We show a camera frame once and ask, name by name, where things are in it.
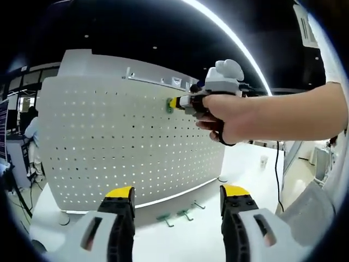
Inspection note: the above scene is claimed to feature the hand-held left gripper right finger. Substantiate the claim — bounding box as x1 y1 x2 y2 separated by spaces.
219 184 311 262

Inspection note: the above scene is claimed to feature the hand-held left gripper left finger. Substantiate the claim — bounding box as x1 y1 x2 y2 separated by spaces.
50 186 136 262

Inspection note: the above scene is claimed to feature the white perforated mounting plate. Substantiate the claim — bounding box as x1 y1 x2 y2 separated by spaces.
38 75 229 226

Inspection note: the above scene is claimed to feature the person's right hand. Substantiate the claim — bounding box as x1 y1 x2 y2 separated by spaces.
195 91 264 147

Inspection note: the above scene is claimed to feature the metal shelving rack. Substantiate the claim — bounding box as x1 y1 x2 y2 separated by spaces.
125 67 202 91

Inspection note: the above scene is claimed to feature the long ceiling light strip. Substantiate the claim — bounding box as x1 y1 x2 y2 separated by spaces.
188 0 273 96

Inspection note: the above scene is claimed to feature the white mesh office chair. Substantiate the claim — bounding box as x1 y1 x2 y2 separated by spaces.
278 180 338 246

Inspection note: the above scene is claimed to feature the black computer mouse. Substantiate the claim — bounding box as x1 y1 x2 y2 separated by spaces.
31 239 47 254

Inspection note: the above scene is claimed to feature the white ceiling air vent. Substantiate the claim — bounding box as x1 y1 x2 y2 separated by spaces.
293 2 319 47

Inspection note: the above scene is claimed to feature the open white laptop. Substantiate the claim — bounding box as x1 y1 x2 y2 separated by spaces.
0 98 9 162

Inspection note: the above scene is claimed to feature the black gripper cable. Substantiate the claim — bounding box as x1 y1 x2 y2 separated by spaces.
273 139 285 213

